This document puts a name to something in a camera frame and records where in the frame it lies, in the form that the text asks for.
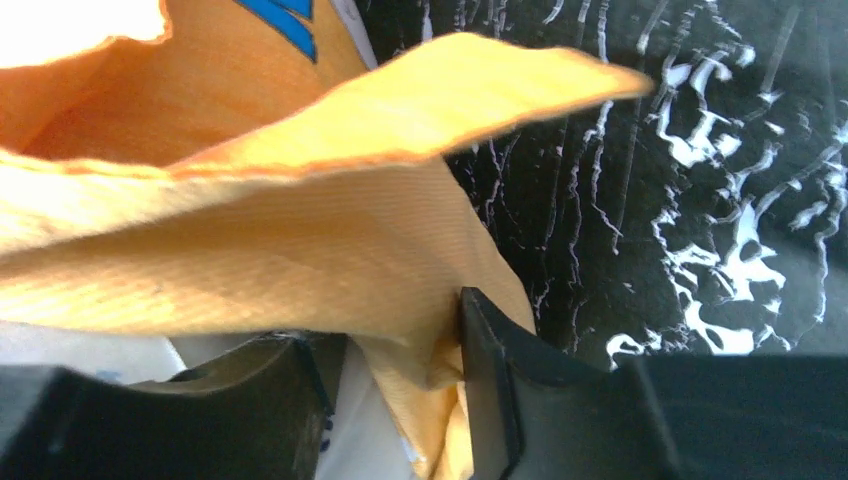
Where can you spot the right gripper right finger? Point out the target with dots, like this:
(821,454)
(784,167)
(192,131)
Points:
(536,413)

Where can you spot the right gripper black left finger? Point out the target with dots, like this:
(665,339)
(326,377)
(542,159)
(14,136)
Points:
(256,412)

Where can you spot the white pillow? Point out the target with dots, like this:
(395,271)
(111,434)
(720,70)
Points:
(360,440)

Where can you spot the orange printed pillowcase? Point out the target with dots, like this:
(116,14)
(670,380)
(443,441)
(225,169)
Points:
(196,167)

